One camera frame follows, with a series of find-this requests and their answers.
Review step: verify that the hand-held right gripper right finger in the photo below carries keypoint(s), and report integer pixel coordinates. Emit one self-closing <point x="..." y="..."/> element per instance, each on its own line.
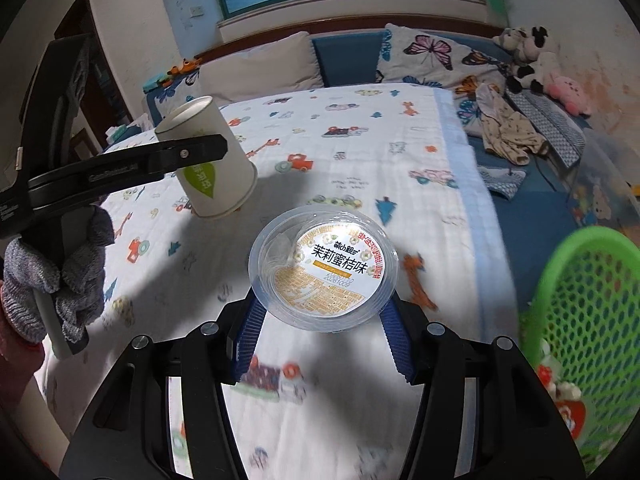
<point x="400" y="340"/>

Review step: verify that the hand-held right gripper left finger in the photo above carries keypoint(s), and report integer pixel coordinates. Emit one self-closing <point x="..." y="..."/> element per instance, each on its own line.
<point x="247" y="335"/>

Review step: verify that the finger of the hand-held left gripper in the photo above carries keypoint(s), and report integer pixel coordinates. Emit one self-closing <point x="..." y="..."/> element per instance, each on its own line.
<point x="200" y="149"/>

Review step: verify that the white paper cup green leaf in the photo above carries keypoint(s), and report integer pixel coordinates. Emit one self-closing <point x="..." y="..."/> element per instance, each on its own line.
<point x="225" y="192"/>

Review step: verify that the clear plastic jelly cup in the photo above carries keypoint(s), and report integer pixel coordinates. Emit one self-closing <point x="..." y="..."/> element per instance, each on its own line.
<point x="330" y="270"/>

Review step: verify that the green plastic mesh basket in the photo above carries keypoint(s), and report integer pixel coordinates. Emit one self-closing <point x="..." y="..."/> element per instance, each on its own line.
<point x="590" y="285"/>

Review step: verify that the person's left hand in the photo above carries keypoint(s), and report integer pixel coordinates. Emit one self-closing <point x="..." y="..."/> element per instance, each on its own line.
<point x="85" y="275"/>

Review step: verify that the small butterfly print pillow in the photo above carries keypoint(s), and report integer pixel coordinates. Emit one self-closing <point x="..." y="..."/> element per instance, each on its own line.
<point x="175" y="100"/>

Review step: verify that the teal white packet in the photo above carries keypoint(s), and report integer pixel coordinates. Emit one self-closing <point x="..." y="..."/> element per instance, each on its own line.
<point x="127" y="130"/>

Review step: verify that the teal toy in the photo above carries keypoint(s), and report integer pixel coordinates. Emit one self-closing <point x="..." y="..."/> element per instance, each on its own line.
<point x="156" y="83"/>

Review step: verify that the orange toy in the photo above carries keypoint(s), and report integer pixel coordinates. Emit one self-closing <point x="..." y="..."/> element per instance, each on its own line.
<point x="184" y="67"/>

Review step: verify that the beige pillow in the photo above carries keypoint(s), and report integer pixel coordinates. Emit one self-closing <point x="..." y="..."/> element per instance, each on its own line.
<point x="260" y="67"/>

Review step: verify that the dark wooden wardrobe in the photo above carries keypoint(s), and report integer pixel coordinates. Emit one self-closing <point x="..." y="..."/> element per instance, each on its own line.
<point x="100" y="85"/>

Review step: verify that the white printed blanket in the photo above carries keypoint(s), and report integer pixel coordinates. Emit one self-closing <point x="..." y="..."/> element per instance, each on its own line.
<point x="350" y="160"/>

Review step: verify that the blue striped small cloth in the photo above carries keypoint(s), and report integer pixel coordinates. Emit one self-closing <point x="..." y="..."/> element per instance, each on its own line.
<point x="502" y="182"/>

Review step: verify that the blue bed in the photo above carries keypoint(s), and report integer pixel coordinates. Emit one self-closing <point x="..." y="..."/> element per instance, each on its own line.
<point x="545" y="200"/>

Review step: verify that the beige printed clothing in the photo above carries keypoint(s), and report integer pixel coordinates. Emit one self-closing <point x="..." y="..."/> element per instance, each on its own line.
<point x="510" y="130"/>

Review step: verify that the large butterfly print pillow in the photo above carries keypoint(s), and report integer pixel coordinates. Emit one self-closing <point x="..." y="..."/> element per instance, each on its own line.
<point x="435" y="55"/>

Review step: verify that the clear plastic storage bin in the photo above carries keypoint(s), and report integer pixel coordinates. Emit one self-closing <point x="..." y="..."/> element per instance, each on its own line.
<point x="605" y="185"/>

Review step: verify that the blue patterned folded cloth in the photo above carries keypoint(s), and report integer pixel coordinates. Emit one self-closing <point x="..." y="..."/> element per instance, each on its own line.
<point x="555" y="125"/>

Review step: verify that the pink plush toy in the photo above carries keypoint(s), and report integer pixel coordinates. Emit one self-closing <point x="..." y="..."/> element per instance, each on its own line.
<point x="567" y="94"/>

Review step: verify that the black white cow plush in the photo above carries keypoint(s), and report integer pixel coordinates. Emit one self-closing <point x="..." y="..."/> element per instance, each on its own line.
<point x="530" y="57"/>

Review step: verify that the white wall switch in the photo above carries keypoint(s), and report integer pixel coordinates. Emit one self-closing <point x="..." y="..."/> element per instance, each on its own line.
<point x="197" y="11"/>

